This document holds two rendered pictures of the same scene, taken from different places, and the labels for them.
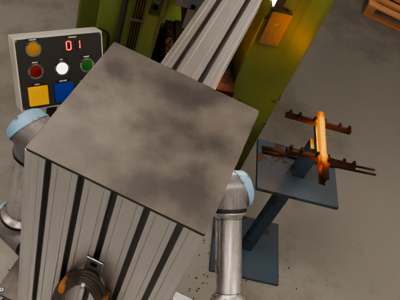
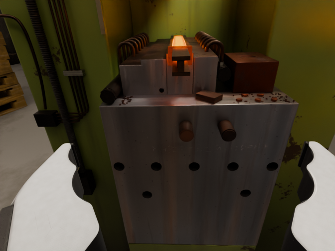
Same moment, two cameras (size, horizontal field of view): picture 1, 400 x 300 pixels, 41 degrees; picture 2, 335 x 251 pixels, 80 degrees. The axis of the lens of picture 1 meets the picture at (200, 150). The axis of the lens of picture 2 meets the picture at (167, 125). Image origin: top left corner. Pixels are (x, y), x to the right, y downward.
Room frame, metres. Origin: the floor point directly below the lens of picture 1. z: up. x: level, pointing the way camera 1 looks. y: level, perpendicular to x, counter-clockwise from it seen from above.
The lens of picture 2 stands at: (1.38, 0.01, 1.06)
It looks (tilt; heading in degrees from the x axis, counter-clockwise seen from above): 28 degrees down; 23
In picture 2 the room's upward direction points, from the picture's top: 2 degrees counter-clockwise
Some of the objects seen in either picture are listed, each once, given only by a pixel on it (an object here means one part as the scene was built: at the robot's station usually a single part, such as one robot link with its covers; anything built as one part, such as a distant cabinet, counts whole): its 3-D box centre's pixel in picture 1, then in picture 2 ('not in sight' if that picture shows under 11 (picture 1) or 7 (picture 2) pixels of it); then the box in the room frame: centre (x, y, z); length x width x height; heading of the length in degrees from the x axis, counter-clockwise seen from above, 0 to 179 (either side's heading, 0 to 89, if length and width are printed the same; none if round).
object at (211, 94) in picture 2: not in sight; (209, 96); (1.76, 0.08, 0.92); 0.04 x 0.03 x 0.01; 67
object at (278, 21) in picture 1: (275, 28); not in sight; (1.99, -0.08, 1.27); 0.09 x 0.02 x 0.17; 110
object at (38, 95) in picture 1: (38, 95); not in sight; (1.33, 0.65, 1.01); 0.07 x 0.05 x 0.07; 135
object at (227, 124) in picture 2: not in sight; (226, 130); (1.72, 0.04, 0.87); 0.04 x 0.03 x 0.03; 20
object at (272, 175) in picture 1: (296, 173); not in sight; (1.77, -0.46, 0.74); 0.40 x 0.30 x 0.02; 103
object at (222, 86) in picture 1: (222, 86); (246, 70); (1.88, 0.02, 0.95); 0.12 x 0.09 x 0.07; 20
